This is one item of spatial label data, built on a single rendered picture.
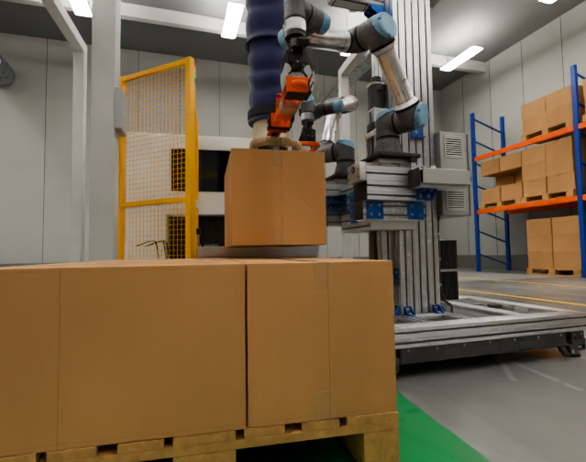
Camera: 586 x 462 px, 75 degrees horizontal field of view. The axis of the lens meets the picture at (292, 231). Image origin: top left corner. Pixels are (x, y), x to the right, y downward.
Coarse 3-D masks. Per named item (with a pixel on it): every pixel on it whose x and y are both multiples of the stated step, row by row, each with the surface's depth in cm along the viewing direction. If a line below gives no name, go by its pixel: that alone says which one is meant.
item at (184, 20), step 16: (16, 0) 790; (32, 0) 793; (64, 0) 811; (128, 16) 851; (144, 16) 857; (160, 16) 868; (176, 16) 878; (192, 16) 889; (208, 16) 901; (240, 32) 922; (432, 64) 1090; (464, 64) 1117; (480, 64) 1135
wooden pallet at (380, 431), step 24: (216, 432) 90; (240, 432) 95; (264, 432) 92; (288, 432) 95; (312, 432) 95; (336, 432) 96; (360, 432) 98; (384, 432) 99; (24, 456) 81; (48, 456) 82; (72, 456) 83; (96, 456) 84; (120, 456) 85; (144, 456) 86; (168, 456) 87; (192, 456) 88; (216, 456) 90; (360, 456) 100; (384, 456) 99
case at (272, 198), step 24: (240, 168) 155; (264, 168) 157; (288, 168) 159; (312, 168) 162; (240, 192) 154; (264, 192) 157; (288, 192) 159; (312, 192) 161; (240, 216) 154; (264, 216) 156; (288, 216) 158; (312, 216) 161; (240, 240) 153; (264, 240) 156; (288, 240) 158; (312, 240) 160
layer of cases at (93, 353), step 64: (0, 320) 82; (64, 320) 85; (128, 320) 87; (192, 320) 90; (256, 320) 94; (320, 320) 97; (384, 320) 101; (0, 384) 81; (64, 384) 84; (128, 384) 87; (192, 384) 90; (256, 384) 93; (320, 384) 96; (384, 384) 100; (0, 448) 80; (64, 448) 83
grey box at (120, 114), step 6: (120, 90) 271; (120, 96) 271; (126, 96) 285; (120, 102) 271; (126, 102) 285; (120, 108) 271; (126, 108) 285; (114, 114) 270; (120, 114) 270; (126, 114) 285; (114, 120) 269; (120, 120) 270; (126, 120) 285; (114, 126) 269; (120, 126) 270; (126, 126) 285; (120, 132) 279; (126, 132) 285
